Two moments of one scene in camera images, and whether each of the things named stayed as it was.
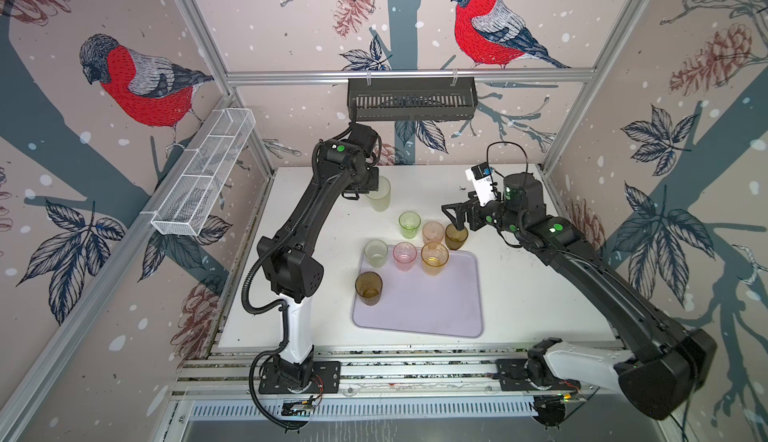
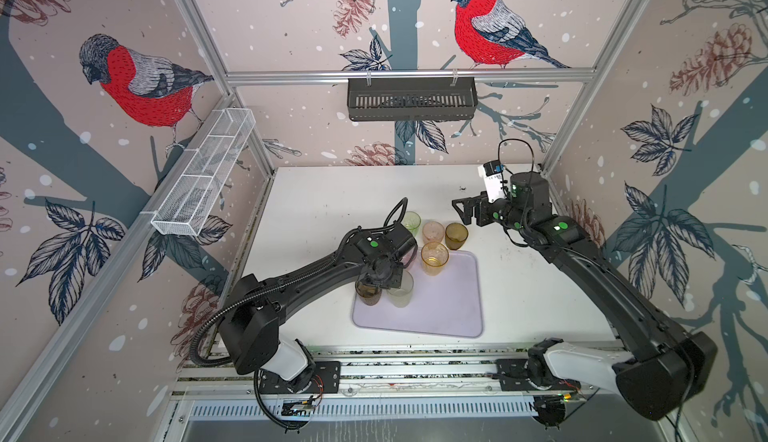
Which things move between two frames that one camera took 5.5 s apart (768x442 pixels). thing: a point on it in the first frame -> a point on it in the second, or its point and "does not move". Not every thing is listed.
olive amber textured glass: [368, 285] does not move
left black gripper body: [367, 182] -> [391, 278]
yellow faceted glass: [433, 256] does not move
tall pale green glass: [380, 199] -> [401, 297]
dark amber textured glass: [454, 237] does not move
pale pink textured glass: [432, 232] does not move
